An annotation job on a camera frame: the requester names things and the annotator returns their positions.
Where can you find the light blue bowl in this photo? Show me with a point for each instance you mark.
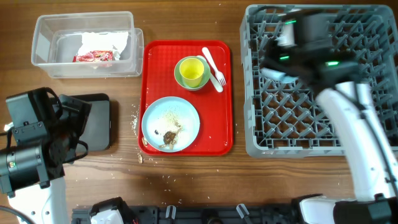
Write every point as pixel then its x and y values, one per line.
pixel 285 75

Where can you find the yellow plastic cup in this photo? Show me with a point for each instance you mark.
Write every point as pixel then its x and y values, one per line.
pixel 192 70

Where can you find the white plastic spoon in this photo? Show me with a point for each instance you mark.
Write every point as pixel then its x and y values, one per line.
pixel 214 81

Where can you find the black plastic tray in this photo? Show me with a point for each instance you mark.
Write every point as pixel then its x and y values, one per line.
pixel 98 127

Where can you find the food crumb on table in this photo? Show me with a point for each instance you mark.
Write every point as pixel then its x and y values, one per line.
pixel 140 158

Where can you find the light blue plate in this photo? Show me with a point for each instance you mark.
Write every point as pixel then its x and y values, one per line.
pixel 170 119

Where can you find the clear plastic bin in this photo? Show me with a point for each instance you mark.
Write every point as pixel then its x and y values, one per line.
pixel 57 39

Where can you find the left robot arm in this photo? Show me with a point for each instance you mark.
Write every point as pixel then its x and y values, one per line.
pixel 47 130

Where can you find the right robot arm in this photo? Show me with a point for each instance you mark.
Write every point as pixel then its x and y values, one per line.
pixel 304 52

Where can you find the white plastic fork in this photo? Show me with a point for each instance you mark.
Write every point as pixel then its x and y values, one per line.
pixel 218 74

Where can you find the red serving tray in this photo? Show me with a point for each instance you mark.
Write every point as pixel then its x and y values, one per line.
pixel 209 112

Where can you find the white napkin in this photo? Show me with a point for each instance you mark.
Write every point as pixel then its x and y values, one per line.
pixel 113 41

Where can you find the green small bowl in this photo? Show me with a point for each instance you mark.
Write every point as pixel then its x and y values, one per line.
pixel 204 80

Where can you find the red snack wrapper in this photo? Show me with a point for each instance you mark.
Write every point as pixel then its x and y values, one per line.
pixel 95 56

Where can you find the brown food scraps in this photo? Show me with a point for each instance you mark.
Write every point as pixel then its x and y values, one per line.
pixel 167 133

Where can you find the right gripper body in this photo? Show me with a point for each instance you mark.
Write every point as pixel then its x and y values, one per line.
pixel 272 57

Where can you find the grey dishwasher rack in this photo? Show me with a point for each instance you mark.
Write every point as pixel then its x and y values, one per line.
pixel 282 120

